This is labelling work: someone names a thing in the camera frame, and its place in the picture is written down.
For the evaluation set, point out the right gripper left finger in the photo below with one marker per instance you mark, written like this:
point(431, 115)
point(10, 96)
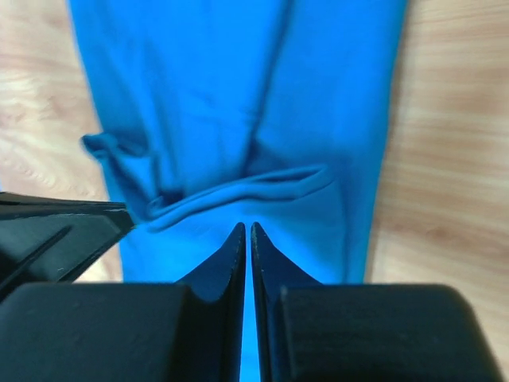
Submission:
point(190, 330)

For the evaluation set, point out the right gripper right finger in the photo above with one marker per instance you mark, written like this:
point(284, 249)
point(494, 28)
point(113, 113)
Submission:
point(310, 331)

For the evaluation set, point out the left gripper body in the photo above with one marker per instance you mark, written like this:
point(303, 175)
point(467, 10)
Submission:
point(54, 240)

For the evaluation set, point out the blue t-shirt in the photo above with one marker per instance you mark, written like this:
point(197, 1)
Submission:
point(216, 113)

